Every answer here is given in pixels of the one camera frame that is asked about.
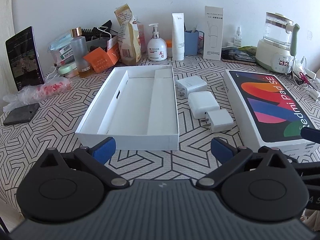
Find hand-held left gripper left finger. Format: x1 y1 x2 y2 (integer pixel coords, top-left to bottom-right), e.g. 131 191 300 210
34 137 130 190

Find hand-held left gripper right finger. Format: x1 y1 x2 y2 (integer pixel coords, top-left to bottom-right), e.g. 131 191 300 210
196 137 293 189

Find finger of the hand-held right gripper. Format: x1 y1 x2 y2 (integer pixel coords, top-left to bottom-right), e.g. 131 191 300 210
300 126 320 142
287 154 320 188

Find white charger plug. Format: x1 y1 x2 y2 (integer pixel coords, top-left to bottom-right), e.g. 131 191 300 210
188 91 221 119
176 76 208 98
199 109 235 133

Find colourful printed box lid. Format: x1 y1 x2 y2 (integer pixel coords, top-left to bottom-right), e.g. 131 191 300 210
223 69 320 156

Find white cardboard box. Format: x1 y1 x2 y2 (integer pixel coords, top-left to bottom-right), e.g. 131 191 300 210
75 65 180 151

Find patterned cloth covered desktop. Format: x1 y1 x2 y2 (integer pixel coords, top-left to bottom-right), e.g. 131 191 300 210
0 51 320 220

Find pink scissors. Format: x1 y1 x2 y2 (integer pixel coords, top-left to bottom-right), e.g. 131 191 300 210
297 72 308 86

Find white power strip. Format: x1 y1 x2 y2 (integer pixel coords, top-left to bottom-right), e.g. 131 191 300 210
292 57 320 101

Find clear plastic bag red pieces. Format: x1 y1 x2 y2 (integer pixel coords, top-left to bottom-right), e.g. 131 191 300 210
2 77 73 112

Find green round jar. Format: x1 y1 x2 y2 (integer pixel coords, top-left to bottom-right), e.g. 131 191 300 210
58 64 79 78

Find cream electric glass kettle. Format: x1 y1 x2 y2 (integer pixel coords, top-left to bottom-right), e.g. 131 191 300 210
255 12 300 74

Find dark grey square pouch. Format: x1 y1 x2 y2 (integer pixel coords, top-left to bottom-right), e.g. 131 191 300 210
3 103 40 126

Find orange cardboard box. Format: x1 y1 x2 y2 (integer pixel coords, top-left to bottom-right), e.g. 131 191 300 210
83 36 121 74

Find stack of phones and cards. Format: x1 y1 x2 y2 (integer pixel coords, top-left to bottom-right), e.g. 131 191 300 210
221 45 257 66

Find clear bottle gold cap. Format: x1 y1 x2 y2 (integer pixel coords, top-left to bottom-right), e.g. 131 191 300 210
70 27 92 78

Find green packet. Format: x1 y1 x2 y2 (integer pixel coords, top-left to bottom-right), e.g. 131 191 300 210
237 45 258 56

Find blue pen cup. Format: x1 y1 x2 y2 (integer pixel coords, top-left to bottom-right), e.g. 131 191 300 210
184 29 204 56

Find small clear spray bottle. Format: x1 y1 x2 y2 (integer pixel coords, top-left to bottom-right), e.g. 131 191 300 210
234 26 243 47

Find stack of face mask packs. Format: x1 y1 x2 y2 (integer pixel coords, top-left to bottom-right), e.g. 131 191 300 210
47 34 75 66

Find beige snack bag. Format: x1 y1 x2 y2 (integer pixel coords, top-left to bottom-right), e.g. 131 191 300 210
114 4 142 66

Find white pump bottle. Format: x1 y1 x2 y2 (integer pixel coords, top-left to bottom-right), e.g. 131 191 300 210
147 23 167 61

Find tall white carton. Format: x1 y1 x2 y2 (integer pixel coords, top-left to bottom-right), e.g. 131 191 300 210
203 6 224 61

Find pink bottle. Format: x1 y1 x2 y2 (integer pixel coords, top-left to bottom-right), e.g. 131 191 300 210
137 24 147 54

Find white cosmetic tube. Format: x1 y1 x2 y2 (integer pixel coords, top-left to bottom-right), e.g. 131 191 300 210
172 13 186 61

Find black hair clips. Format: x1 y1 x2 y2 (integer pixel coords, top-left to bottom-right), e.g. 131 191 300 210
82 20 118 51

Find black standing tablet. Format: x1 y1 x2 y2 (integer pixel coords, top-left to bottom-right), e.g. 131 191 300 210
5 26 45 92

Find white cable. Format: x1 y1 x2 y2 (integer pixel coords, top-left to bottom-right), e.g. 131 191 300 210
44 66 61 81

